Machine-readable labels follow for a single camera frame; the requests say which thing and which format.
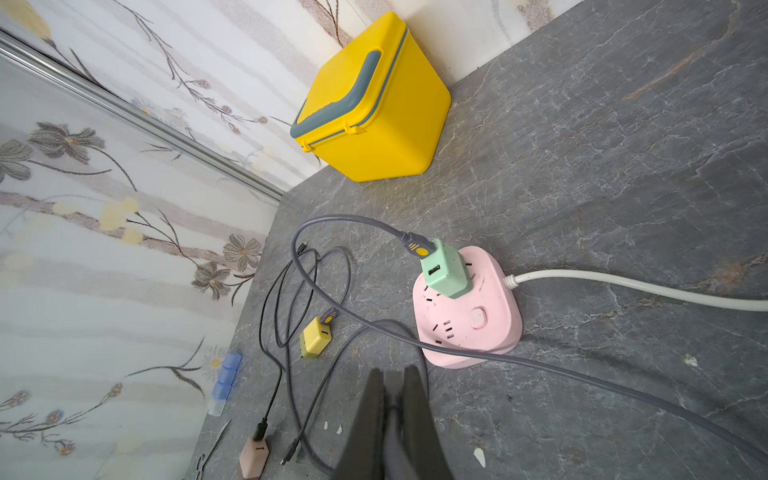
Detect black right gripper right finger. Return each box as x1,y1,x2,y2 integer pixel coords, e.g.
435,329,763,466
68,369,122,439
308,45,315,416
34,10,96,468
402,366,454,480

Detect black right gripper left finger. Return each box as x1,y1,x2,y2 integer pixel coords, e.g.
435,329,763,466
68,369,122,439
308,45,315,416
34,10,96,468
331,369,386,480

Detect grey USB cable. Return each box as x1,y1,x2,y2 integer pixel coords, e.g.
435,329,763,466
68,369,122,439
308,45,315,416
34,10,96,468
277,245,430,478
290,214,768,466

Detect yellow USB wall charger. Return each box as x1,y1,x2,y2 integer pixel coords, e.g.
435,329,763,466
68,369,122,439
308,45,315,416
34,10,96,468
300,317,332,359

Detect green USB wall charger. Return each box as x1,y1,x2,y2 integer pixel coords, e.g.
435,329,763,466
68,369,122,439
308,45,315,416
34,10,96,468
421,239,472,299

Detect pink power strip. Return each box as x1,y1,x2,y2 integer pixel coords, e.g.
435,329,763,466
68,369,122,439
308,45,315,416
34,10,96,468
413,246,523,369

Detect silver scissors left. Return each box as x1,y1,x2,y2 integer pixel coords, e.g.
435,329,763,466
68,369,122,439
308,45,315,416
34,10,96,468
193,420,231,480

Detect blue transparent bottle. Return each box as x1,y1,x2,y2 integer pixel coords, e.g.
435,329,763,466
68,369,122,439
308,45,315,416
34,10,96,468
207,353,242,417

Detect yellow plastic storage box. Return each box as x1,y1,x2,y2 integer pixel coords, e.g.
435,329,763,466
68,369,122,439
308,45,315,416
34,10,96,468
290,12,451,183

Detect black USB cable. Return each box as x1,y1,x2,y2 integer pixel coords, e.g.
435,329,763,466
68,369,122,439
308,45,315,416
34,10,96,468
253,242,320,442

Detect pink USB wall charger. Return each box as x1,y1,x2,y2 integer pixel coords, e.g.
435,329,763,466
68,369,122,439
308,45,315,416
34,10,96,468
239,437,270,480

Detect white power strip cord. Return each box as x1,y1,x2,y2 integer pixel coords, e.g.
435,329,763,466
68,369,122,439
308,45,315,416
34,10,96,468
503,269,768,313

